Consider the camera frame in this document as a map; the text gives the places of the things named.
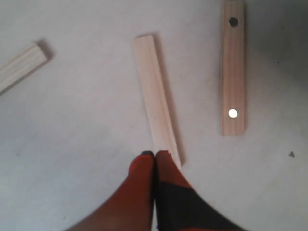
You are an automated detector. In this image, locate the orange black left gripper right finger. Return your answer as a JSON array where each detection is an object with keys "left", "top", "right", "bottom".
[{"left": 155, "top": 151, "right": 243, "bottom": 231}]

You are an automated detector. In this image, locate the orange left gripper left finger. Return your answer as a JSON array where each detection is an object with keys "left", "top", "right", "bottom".
[{"left": 68, "top": 151, "right": 154, "bottom": 231}]

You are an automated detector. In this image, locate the wooden stick with holes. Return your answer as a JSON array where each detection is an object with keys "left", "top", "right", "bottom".
[{"left": 221, "top": 0, "right": 245, "bottom": 136}]

